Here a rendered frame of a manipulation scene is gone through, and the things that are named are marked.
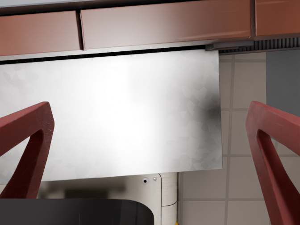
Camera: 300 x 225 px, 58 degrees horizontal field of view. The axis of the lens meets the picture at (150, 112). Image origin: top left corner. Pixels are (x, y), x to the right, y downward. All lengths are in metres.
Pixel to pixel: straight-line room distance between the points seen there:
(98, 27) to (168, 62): 0.17
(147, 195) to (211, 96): 0.55
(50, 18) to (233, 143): 1.01
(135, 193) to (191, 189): 0.38
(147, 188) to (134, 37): 0.69
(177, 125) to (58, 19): 0.25
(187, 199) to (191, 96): 0.86
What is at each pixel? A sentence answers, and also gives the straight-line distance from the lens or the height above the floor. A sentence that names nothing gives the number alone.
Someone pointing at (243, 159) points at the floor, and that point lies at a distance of 1.25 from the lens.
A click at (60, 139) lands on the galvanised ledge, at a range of 0.48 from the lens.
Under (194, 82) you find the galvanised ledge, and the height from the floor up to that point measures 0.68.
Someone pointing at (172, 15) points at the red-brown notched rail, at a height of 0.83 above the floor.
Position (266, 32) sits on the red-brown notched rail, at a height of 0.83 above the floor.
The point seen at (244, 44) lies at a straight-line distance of 0.36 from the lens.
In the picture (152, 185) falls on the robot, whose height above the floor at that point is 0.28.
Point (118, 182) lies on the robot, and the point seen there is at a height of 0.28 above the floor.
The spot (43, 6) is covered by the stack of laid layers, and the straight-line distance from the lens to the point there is 0.31.
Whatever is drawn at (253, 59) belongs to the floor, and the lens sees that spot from 1.20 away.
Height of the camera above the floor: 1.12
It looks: 81 degrees down
